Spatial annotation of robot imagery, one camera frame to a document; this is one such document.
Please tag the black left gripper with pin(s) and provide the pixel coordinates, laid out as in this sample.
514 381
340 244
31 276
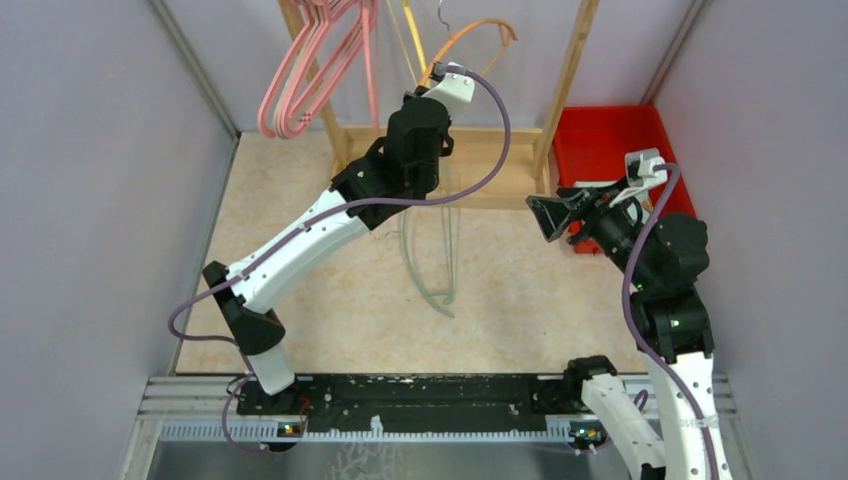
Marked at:
417 91

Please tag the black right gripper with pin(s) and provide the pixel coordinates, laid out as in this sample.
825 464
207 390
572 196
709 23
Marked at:
587 203

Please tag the large pink plastic hanger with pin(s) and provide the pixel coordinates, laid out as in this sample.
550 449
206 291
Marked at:
293 99

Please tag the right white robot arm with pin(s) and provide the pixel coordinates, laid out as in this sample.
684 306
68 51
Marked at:
672 331

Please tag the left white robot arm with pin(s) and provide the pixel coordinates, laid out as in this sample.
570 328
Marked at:
359 199

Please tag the pale green cloth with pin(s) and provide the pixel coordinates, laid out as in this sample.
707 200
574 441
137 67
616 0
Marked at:
594 184

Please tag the red plastic bin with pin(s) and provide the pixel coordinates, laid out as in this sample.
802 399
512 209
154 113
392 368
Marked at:
590 143

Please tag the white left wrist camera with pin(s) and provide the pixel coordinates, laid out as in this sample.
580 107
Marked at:
452 90

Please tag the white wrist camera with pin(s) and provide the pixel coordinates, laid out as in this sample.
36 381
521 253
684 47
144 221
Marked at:
452 90
644 172

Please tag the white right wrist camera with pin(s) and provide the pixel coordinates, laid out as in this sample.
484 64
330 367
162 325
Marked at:
644 172

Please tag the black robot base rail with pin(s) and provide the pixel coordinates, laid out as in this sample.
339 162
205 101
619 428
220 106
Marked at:
370 409

